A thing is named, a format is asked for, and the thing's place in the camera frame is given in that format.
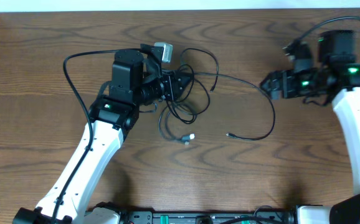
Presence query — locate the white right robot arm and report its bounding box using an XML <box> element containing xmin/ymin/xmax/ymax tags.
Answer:
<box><xmin>260</xmin><ymin>63</ymin><xmax>360</xmax><ymax>223</ymax></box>

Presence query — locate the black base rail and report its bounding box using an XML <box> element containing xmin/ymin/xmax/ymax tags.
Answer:
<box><xmin>86</xmin><ymin>202</ymin><xmax>333</xmax><ymax>224</ymax></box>

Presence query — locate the thick black USB cable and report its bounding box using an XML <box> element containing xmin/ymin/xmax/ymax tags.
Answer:
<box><xmin>158</xmin><ymin>72</ymin><xmax>277</xmax><ymax>146</ymax></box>

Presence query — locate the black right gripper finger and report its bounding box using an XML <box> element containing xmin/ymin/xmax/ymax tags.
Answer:
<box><xmin>260</xmin><ymin>84</ymin><xmax>282</xmax><ymax>100</ymax></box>
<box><xmin>260</xmin><ymin>71</ymin><xmax>282</xmax><ymax>88</ymax></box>

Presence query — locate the black left camera cable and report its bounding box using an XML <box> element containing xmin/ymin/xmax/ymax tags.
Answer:
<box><xmin>50</xmin><ymin>48</ymin><xmax>143</xmax><ymax>224</ymax></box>

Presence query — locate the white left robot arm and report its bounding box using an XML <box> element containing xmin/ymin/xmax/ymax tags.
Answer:
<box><xmin>13</xmin><ymin>70</ymin><xmax>194</xmax><ymax>224</ymax></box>

